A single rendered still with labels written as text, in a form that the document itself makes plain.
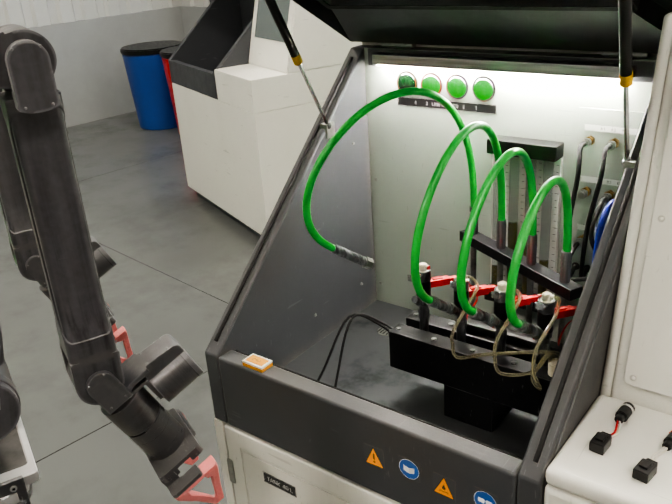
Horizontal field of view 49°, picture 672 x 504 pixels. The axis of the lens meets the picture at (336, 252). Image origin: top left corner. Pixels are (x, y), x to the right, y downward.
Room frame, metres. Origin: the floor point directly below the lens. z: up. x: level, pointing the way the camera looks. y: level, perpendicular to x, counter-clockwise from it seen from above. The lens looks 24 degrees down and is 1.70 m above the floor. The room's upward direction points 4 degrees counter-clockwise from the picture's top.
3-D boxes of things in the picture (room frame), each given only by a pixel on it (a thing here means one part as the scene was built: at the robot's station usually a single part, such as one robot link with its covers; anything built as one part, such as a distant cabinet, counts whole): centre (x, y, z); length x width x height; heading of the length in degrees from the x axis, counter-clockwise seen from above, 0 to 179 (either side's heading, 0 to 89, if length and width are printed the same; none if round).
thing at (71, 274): (0.78, 0.31, 1.40); 0.11 x 0.06 x 0.43; 29
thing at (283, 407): (1.06, -0.01, 0.87); 0.62 x 0.04 x 0.16; 51
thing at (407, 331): (1.17, -0.25, 0.91); 0.34 x 0.10 x 0.15; 51
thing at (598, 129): (1.30, -0.51, 1.20); 0.13 x 0.03 x 0.31; 51
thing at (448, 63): (1.45, -0.33, 1.43); 0.54 x 0.03 x 0.02; 51
